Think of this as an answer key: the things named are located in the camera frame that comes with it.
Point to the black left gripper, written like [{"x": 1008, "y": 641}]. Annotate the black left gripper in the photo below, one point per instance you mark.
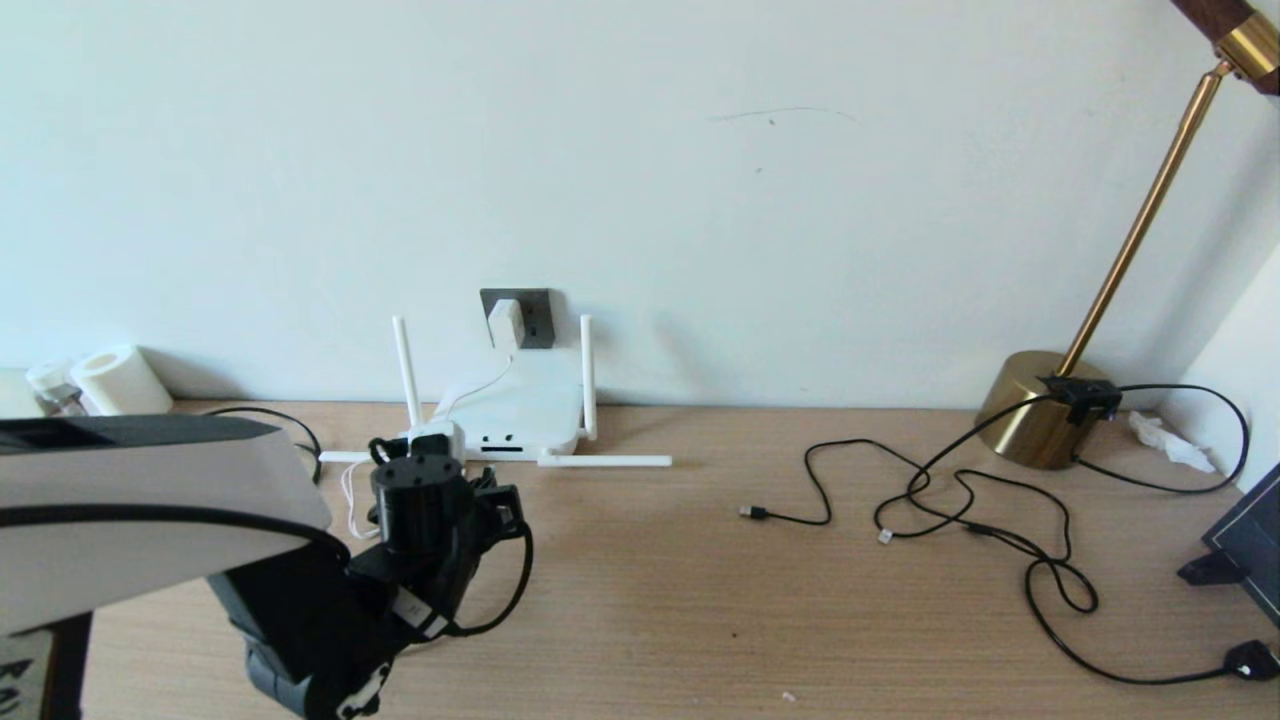
[{"x": 490, "y": 510}]

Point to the white power adapter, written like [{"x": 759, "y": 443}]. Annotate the white power adapter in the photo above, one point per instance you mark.
[{"x": 506, "y": 322}]

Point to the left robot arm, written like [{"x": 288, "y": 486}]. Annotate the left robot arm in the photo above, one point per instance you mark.
[{"x": 150, "y": 500}]

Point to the white router with antennas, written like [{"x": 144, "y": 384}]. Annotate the white router with antennas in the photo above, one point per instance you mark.
[{"x": 530, "y": 405}]

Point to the white paper roll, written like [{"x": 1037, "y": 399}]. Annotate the white paper roll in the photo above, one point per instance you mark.
[{"x": 120, "y": 380}]

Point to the brass desk lamp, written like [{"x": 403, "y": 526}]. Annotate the brass desk lamp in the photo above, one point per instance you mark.
[{"x": 1035, "y": 410}]

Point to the white crumpled tissue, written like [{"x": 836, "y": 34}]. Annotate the white crumpled tissue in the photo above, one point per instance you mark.
[{"x": 1165, "y": 437}]

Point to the dark panel on stand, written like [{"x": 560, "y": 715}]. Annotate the dark panel on stand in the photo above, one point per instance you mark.
[{"x": 1250, "y": 540}]

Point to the grey wall socket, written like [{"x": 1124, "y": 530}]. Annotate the grey wall socket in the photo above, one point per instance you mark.
[{"x": 542, "y": 320}]

